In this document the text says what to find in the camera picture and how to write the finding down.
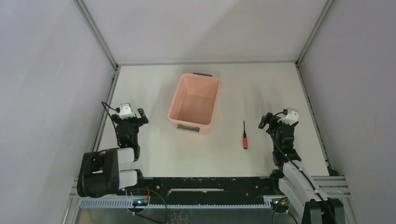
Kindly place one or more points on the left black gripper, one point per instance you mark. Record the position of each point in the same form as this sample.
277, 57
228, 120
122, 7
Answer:
130, 121

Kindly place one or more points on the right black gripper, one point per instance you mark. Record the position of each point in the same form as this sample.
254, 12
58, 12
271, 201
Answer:
265, 119

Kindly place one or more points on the red handled screwdriver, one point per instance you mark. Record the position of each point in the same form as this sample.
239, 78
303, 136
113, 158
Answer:
244, 140

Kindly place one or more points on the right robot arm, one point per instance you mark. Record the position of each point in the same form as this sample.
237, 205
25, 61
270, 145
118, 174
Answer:
308, 203

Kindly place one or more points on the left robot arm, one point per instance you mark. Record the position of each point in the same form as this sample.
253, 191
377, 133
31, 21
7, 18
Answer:
100, 174

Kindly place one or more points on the pink plastic bin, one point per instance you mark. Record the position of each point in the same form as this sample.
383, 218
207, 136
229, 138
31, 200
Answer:
194, 103

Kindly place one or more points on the left controller board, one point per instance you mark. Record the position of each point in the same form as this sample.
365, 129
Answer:
140, 202

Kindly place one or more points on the controller board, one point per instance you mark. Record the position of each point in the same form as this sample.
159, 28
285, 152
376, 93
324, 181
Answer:
280, 206
140, 202

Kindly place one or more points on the right controller board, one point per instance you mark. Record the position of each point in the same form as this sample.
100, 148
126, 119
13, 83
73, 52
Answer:
280, 206

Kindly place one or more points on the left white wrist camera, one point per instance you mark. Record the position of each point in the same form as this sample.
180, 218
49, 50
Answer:
126, 111

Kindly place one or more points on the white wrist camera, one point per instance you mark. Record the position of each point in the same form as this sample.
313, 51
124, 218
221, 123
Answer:
291, 116
126, 111

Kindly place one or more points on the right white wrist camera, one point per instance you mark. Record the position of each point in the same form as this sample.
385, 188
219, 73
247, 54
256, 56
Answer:
291, 116

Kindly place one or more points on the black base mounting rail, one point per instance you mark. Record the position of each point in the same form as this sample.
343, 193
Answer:
211, 190

